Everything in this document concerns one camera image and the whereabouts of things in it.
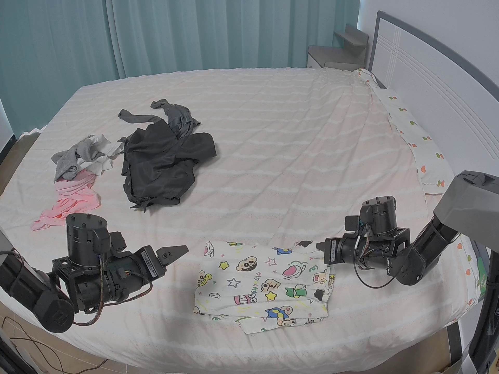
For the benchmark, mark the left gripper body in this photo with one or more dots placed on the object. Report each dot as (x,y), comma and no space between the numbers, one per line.
(128,277)

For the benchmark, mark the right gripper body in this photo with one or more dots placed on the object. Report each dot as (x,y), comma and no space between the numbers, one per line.
(343,251)

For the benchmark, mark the white printed pyjama top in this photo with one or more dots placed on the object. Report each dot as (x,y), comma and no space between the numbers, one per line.
(253,286)

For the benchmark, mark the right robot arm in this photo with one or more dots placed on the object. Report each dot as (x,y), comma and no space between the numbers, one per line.
(429,247)

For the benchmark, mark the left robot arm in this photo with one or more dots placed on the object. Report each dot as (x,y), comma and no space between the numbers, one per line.
(35,294)

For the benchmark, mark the pink garment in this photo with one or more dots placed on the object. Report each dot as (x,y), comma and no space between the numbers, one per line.
(78,197)

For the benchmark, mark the black shirt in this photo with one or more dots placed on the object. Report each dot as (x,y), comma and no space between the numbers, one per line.
(156,170)

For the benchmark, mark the bed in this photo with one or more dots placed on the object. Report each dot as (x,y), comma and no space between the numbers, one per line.
(292,150)

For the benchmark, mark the grey and white garment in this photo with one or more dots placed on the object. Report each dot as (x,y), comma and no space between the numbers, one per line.
(82,152)

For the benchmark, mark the dark grey garment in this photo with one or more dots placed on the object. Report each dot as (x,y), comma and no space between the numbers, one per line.
(181,117)

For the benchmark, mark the grey bedside table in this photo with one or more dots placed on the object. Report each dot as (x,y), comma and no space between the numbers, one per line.
(321,55)

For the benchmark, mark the blue-green curtain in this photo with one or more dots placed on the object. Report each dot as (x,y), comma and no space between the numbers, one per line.
(234,21)
(50,33)

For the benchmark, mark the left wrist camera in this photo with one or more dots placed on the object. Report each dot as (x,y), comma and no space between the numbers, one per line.
(117,242)

